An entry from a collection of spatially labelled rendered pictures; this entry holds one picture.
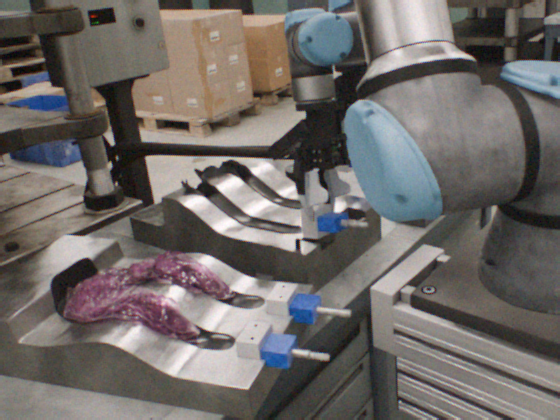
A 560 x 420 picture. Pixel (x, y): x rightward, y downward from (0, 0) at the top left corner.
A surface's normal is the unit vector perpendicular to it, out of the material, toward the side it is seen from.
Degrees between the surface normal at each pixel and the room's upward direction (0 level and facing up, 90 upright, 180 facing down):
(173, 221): 90
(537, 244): 73
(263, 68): 90
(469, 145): 68
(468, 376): 90
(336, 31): 79
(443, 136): 58
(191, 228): 90
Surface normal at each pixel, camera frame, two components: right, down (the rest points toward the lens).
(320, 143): -0.58, 0.22
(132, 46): 0.83, 0.17
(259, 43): -0.42, 0.38
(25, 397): -0.07, -0.92
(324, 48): 0.25, 0.17
